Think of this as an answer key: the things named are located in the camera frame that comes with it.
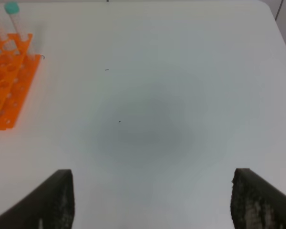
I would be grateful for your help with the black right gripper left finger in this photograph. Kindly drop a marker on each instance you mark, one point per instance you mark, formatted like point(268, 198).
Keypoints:
point(50, 206)

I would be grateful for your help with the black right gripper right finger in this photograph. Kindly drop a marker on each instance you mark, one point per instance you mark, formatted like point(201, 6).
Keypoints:
point(255, 203)

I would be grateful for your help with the orange plastic test tube rack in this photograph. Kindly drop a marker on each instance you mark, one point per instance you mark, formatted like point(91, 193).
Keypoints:
point(16, 75)

